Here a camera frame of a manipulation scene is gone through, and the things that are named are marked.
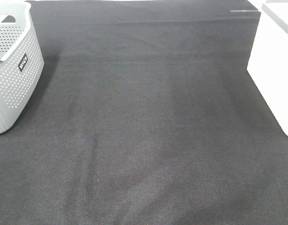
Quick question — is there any black fabric table cloth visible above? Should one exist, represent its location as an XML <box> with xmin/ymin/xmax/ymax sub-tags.
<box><xmin>0</xmin><ymin>0</ymin><xmax>288</xmax><ymax>225</ymax></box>

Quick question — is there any grey perforated plastic basket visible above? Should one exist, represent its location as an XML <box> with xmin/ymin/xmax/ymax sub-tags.
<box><xmin>0</xmin><ymin>0</ymin><xmax>44</xmax><ymax>134</ymax></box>

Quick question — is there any white plastic storage box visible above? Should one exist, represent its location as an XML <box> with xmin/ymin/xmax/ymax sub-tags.
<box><xmin>247</xmin><ymin>0</ymin><xmax>288</xmax><ymax>136</ymax></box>

